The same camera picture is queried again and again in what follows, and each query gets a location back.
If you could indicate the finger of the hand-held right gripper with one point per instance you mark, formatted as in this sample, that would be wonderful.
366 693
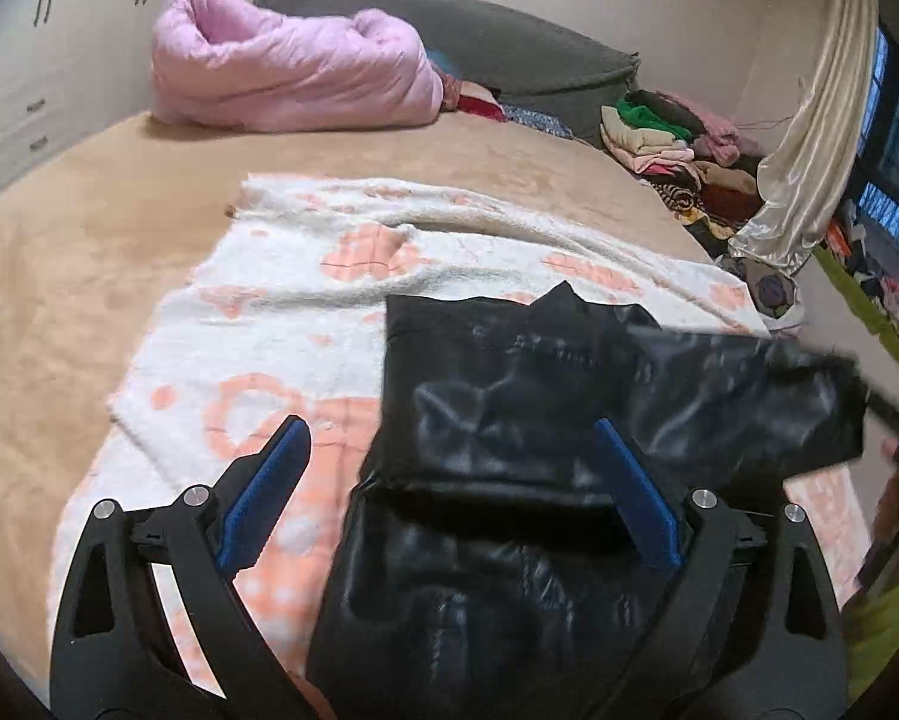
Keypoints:
895 411

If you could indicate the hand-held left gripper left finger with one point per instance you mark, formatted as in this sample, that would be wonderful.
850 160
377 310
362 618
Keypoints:
262 495

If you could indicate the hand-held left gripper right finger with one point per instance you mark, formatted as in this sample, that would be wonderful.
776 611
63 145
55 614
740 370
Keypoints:
640 495

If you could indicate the black leather jacket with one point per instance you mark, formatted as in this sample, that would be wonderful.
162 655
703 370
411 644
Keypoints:
494 405

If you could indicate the heap of colourful clothes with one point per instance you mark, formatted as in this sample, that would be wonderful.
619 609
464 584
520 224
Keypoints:
884 270

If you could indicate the pile of folded clothes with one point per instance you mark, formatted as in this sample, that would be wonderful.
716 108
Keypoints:
666 157

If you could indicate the green cloth strip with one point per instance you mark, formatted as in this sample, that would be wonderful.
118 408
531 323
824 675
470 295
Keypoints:
861 300

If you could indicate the white floral blanket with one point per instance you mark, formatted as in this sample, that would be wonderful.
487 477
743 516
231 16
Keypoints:
284 300

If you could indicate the cream satin curtain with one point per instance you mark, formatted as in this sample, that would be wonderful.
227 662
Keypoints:
809 165

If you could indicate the tan bed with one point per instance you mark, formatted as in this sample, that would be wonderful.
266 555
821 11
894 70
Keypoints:
82 255

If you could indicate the blue patterned cloth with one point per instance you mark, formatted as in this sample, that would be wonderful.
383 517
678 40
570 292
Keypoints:
535 120

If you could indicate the red cloth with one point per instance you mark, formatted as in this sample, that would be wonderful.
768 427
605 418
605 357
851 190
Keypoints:
479 101

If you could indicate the pink quilt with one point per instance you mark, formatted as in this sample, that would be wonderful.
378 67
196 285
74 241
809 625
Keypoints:
284 60

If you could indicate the grey padded headboard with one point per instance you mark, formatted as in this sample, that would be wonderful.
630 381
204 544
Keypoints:
509 45

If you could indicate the white wardrobe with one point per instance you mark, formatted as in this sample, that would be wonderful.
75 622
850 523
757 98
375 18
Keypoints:
44 52

